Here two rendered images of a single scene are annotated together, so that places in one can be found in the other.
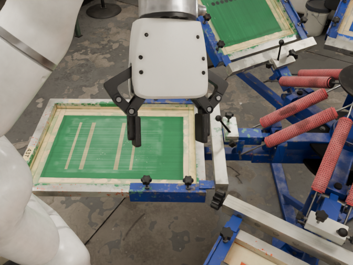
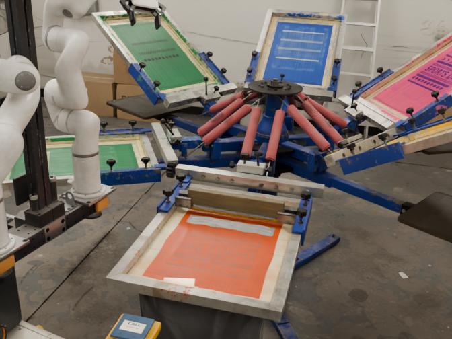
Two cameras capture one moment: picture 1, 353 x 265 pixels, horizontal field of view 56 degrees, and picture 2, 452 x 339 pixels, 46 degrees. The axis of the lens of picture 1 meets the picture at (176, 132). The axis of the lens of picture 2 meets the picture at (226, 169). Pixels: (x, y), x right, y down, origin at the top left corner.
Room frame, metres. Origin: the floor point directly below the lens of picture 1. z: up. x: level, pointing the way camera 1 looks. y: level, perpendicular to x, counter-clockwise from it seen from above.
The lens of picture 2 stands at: (-1.52, 0.28, 2.02)
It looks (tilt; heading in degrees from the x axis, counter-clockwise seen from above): 24 degrees down; 343
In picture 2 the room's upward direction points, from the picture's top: 2 degrees clockwise
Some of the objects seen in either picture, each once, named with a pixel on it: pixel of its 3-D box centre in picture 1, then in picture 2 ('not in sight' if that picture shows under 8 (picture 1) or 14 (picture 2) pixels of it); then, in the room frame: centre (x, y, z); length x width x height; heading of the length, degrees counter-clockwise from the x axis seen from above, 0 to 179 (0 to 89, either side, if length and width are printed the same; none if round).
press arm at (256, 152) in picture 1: (210, 153); (160, 165); (1.06, -0.16, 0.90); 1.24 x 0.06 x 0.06; 89
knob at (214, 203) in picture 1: (221, 201); (173, 169); (0.72, -0.17, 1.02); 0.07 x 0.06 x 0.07; 149
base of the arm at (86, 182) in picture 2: not in sight; (83, 171); (0.33, 0.25, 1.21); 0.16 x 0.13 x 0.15; 47
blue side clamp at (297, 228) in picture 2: not in sight; (302, 219); (0.21, -0.60, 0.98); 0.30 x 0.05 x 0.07; 149
